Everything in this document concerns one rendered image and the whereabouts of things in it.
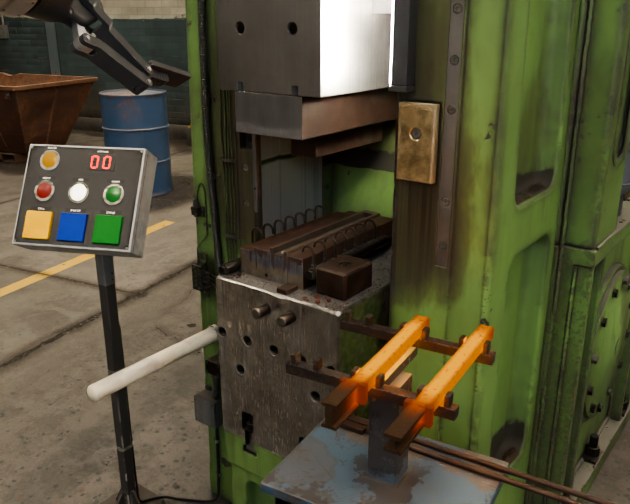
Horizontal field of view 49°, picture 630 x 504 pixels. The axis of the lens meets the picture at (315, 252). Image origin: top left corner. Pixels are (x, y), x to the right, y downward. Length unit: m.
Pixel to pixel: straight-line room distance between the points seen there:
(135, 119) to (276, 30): 4.63
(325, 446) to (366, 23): 0.93
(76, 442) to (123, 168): 1.30
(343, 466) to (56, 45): 9.30
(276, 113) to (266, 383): 0.66
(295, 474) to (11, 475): 1.54
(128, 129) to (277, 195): 4.31
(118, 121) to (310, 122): 4.69
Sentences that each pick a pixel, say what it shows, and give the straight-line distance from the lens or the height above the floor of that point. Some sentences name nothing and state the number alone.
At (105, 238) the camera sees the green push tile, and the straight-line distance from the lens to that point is 1.85.
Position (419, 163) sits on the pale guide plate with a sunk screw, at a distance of 1.52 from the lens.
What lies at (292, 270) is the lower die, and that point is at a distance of 1.64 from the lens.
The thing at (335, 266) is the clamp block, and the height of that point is 0.98.
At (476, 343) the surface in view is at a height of 0.96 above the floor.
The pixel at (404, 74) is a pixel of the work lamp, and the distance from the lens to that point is 1.50.
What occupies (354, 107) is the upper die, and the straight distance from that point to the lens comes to 1.70.
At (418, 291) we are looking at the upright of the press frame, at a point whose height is 0.92.
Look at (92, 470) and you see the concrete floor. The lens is 2.69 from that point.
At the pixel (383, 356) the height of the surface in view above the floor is 0.96.
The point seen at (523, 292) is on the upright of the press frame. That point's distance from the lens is 1.93.
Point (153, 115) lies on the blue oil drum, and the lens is 6.18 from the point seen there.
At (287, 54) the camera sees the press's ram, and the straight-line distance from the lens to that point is 1.54.
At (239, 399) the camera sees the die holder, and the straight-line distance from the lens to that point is 1.84.
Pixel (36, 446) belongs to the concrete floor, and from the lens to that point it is 2.88.
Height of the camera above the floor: 1.54
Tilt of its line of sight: 19 degrees down
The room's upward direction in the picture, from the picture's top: straight up
